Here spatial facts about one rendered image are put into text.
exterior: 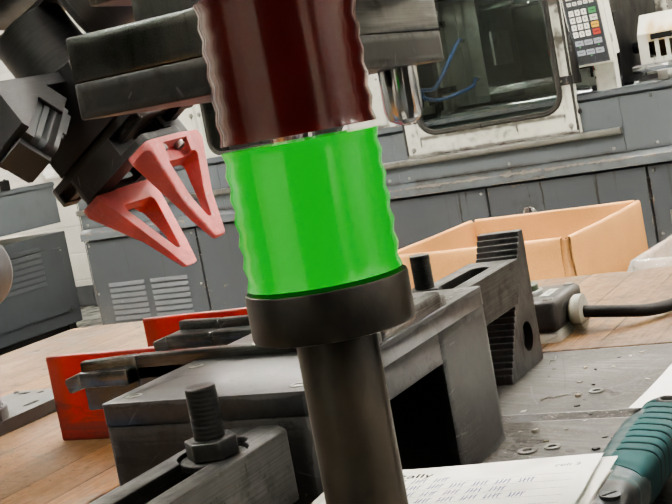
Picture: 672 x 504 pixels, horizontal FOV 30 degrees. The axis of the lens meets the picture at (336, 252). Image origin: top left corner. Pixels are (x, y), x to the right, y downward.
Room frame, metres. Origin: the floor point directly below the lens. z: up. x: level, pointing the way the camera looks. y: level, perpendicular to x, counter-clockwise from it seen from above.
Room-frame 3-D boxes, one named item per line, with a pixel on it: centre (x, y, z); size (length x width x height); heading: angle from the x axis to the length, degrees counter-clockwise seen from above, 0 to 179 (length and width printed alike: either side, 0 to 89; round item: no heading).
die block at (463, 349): (0.59, 0.02, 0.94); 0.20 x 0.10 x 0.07; 152
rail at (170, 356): (0.58, 0.05, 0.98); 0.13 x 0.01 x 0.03; 62
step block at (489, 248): (0.81, -0.10, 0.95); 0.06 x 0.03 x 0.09; 152
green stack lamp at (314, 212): (0.30, 0.00, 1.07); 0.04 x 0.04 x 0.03
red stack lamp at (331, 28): (0.30, 0.00, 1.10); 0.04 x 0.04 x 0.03
